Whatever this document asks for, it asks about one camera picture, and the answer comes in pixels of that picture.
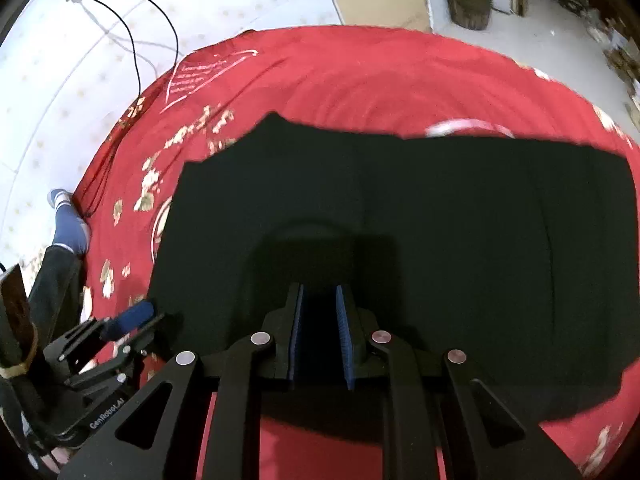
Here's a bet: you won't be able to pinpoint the person's blue striped sock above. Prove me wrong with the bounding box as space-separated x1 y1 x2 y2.
47 189 92 256

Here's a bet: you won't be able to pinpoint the pile of household clutter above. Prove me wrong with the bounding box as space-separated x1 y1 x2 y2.
545 0 640 126

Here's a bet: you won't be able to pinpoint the person's dark jeans leg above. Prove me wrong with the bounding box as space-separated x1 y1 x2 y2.
27 245 83 341

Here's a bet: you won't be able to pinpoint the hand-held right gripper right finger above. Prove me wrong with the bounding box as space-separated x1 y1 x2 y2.
335 284 583 480

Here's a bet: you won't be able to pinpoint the black cable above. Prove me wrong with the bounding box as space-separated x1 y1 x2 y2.
72 0 180 213
75 0 143 111

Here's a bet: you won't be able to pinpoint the black pants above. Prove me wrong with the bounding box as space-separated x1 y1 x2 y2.
149 112 640 421

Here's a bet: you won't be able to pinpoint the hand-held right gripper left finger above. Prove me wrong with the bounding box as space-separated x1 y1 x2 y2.
60 282 306 480

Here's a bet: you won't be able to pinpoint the red floral blanket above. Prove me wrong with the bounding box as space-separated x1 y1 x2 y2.
75 25 640 480

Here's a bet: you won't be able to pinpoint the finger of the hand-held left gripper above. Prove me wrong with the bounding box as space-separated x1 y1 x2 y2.
65 312 182 393
42 299 157 363

